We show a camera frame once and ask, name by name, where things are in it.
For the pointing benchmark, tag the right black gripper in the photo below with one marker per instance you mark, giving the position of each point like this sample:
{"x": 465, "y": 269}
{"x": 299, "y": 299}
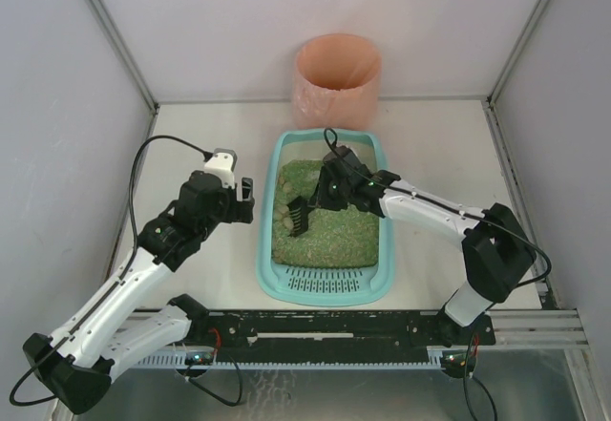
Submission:
{"x": 323, "y": 192}

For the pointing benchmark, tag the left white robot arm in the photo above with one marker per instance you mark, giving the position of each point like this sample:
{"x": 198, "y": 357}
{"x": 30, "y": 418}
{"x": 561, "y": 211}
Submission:
{"x": 81, "y": 359}

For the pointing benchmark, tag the green cat litter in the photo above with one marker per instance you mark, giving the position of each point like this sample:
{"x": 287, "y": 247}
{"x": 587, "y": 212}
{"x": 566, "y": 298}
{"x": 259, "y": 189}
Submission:
{"x": 335, "y": 239}

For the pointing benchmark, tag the black litter scoop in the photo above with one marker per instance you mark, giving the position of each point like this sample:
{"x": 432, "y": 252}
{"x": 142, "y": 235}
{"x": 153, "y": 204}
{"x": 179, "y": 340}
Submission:
{"x": 298, "y": 211}

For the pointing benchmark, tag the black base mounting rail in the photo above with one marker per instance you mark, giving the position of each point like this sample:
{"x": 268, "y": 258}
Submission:
{"x": 346, "y": 336}

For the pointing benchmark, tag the teal plastic litter box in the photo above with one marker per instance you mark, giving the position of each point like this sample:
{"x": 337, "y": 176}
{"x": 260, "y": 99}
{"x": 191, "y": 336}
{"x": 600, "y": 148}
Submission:
{"x": 316, "y": 286}

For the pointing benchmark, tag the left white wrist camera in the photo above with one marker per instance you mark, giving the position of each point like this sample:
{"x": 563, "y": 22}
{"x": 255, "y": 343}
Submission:
{"x": 222, "y": 165}

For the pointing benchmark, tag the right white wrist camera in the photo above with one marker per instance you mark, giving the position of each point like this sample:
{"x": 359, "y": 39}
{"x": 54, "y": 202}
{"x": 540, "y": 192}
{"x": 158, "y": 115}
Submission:
{"x": 346, "y": 152}

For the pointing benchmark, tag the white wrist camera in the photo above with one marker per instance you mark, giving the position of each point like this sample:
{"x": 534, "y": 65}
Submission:
{"x": 222, "y": 165}
{"x": 346, "y": 152}

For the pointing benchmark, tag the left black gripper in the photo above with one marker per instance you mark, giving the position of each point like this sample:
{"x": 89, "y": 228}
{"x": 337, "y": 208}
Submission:
{"x": 243, "y": 202}

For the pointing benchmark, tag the white slotted cable duct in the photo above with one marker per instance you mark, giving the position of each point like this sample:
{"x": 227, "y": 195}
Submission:
{"x": 433, "y": 359}

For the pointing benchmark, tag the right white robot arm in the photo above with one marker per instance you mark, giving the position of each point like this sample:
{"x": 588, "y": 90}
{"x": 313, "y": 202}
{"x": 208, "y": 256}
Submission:
{"x": 496, "y": 253}

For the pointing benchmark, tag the pink lined trash bin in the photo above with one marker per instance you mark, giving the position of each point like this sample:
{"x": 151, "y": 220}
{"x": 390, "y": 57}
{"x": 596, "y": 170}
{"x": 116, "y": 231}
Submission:
{"x": 336, "y": 82}

